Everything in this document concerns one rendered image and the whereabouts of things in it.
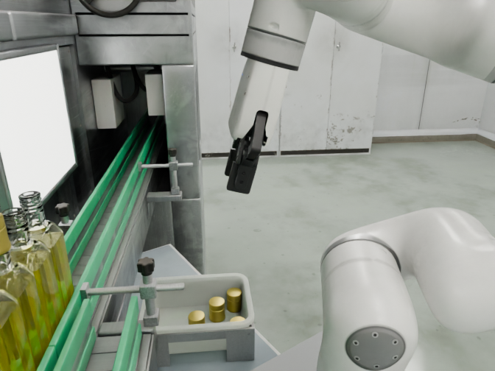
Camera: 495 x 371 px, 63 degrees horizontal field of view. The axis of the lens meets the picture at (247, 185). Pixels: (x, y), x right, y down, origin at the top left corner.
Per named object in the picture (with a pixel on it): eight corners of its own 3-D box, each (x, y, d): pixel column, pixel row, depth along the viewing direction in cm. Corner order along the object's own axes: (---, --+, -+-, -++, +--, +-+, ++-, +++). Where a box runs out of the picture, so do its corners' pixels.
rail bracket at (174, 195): (144, 212, 135) (138, 147, 127) (195, 210, 137) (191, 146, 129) (142, 218, 131) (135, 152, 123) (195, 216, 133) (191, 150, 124)
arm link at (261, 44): (243, 26, 54) (238, 48, 55) (250, 27, 46) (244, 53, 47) (296, 42, 56) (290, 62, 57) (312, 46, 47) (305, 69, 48)
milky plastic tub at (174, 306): (150, 308, 95) (147, 277, 91) (247, 302, 97) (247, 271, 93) (140, 367, 78) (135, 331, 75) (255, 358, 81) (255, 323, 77)
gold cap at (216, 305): (225, 311, 91) (224, 295, 90) (225, 322, 88) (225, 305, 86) (208, 313, 91) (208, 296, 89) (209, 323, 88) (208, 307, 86)
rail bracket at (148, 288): (90, 320, 72) (79, 259, 67) (186, 313, 73) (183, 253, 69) (86, 332, 69) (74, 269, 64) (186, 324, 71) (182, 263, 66)
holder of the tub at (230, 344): (127, 312, 94) (123, 284, 91) (246, 305, 97) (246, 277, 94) (112, 371, 78) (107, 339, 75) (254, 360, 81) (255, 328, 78)
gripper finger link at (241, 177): (238, 140, 52) (225, 188, 54) (240, 148, 49) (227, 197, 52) (261, 146, 53) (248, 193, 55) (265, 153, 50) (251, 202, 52)
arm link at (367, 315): (316, 424, 45) (330, 309, 38) (312, 335, 57) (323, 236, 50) (407, 434, 44) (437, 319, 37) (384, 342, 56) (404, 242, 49)
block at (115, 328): (106, 350, 75) (101, 319, 72) (159, 346, 75) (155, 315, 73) (102, 365, 71) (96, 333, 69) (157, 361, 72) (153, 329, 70)
